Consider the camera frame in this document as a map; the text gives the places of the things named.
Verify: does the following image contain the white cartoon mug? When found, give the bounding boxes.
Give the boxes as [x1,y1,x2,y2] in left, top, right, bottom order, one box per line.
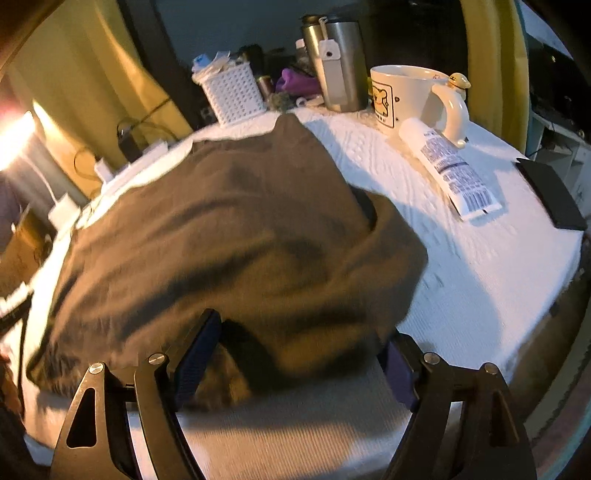
[370,65,471,148]

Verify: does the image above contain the white desk lamp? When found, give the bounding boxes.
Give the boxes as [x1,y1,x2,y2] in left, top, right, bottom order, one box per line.
[1,111,87,232]

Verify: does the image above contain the white quilted bed cover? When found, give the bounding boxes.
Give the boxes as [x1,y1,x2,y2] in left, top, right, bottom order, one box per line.
[0,106,585,480]

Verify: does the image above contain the yellow curtain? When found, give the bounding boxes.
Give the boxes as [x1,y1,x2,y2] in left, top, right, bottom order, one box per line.
[7,1,193,196]

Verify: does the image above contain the white usb charger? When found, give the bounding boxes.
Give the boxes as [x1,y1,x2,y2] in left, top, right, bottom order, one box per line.
[94,158,114,184]

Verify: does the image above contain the white perforated plastic basket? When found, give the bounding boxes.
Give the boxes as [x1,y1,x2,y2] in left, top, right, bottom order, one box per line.
[191,51,267,127]

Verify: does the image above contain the stainless steel travel tumbler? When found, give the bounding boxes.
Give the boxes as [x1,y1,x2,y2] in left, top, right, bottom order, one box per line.
[301,14,368,113]

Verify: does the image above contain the purple cloth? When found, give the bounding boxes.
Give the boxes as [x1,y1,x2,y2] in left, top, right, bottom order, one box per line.
[276,68,322,97]

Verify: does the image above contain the brown cardboard box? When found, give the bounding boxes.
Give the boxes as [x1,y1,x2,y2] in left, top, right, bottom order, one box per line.
[0,207,55,297]

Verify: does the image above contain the white cream tube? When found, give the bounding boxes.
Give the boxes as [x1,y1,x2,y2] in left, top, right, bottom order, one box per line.
[399,118,502,221]

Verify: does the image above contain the black smartphone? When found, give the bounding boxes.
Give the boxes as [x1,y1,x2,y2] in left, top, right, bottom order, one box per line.
[515,158,587,231]

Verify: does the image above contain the grey stone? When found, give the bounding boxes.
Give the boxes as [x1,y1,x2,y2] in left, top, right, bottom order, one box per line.
[266,92,296,113]

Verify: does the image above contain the white power strip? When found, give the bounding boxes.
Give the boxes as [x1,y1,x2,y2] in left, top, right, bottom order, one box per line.
[102,140,169,188]

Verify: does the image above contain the black power adapter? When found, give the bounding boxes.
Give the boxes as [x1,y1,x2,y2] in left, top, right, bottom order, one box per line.
[117,130,142,163]

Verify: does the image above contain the dark brown t-shirt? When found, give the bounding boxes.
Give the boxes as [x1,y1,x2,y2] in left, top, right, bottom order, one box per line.
[26,114,428,411]

